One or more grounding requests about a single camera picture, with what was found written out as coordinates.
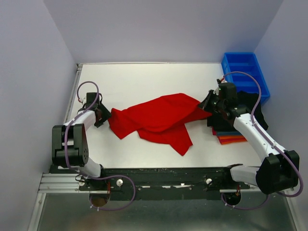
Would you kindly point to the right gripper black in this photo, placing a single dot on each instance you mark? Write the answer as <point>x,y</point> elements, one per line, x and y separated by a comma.
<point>205,105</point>

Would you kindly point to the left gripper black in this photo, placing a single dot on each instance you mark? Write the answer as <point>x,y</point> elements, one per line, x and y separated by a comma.
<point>106,114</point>

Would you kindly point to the red t shirt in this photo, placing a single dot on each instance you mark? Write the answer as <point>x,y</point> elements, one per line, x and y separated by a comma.
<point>161,120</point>
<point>214,132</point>

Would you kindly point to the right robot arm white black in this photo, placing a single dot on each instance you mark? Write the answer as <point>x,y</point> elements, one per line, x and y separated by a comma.
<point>279,167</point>

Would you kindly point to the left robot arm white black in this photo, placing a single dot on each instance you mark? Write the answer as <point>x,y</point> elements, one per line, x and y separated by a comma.
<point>69,146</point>

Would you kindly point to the red folded t shirt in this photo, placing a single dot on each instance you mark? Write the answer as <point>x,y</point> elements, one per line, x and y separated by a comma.
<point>214,132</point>

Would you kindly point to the blue plastic bin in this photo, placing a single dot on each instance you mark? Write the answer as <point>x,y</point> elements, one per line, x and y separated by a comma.
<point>243,70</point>

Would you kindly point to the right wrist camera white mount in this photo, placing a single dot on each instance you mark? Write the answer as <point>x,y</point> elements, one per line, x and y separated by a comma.
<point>220,81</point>

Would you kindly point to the side aluminium table rail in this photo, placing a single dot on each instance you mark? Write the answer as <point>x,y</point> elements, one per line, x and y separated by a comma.
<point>67,78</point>

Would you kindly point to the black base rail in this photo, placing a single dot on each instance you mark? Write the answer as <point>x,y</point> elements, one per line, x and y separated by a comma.
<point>188,183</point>

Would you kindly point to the left aluminium extrusion rail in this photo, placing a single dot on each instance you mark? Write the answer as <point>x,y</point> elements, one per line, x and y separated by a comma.
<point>58,183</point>

